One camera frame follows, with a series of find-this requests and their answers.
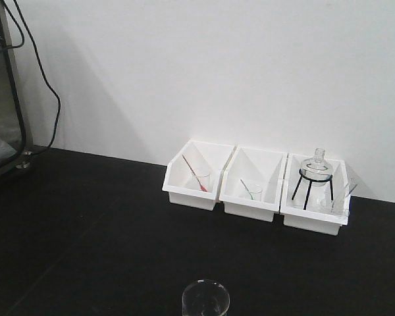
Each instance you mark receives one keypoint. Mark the clear glass beaker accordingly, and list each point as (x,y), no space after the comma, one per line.
(205,297)

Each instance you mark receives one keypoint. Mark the left white storage bin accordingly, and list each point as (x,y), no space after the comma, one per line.
(180,183)

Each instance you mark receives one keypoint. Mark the white storage bin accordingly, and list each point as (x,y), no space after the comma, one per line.
(312,218)
(180,183)
(259,166)

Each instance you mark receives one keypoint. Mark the small beaker with red rod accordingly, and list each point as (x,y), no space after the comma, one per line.
(205,178)

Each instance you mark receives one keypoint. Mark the middle white storage bin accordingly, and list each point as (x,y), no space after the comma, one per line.
(259,166)

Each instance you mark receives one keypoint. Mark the green stirring rod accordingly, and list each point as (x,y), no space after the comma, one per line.
(247,189)

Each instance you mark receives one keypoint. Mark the small beaker with green rod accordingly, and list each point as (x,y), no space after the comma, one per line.
(256,190)

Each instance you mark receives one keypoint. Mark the round glass flask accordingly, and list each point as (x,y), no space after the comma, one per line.
(317,168)

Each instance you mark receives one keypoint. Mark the right white storage bin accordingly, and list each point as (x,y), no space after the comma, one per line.
(312,218)

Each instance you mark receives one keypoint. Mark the black tripod stand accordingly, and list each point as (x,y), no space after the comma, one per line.
(311,187)

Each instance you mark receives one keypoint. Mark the small beaker in right bin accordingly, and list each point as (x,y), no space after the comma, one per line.
(337,207)

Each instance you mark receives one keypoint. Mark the glass enclosure with metal frame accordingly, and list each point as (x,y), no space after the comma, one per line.
(15,134)

